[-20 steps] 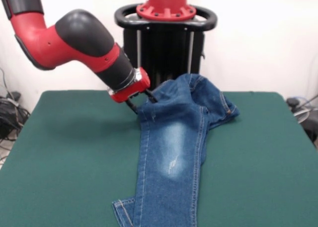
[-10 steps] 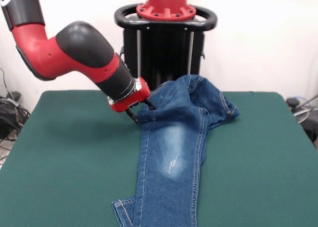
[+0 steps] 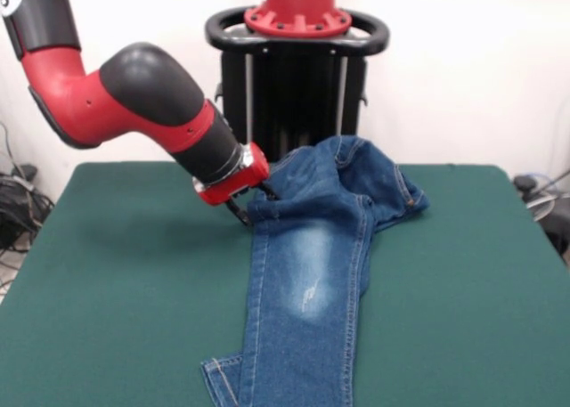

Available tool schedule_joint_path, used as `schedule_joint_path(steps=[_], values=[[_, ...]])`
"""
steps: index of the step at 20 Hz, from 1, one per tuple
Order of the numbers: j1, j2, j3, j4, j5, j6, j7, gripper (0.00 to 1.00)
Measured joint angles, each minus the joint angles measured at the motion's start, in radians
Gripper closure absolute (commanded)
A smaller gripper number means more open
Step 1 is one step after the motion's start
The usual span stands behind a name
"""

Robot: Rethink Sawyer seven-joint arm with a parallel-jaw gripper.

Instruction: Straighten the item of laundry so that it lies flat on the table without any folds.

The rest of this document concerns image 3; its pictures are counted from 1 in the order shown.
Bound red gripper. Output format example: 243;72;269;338
191;142;282;226

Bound blue denim jeans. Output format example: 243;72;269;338
199;134;432;407

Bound dark green table cloth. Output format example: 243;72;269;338
0;160;570;407

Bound black power adapter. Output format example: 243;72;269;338
12;163;40;182

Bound dark grey stand base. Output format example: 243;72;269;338
541;204;570;265

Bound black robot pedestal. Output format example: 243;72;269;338
205;6;391;164

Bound black cable tangle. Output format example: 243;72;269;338
0;120;57;292

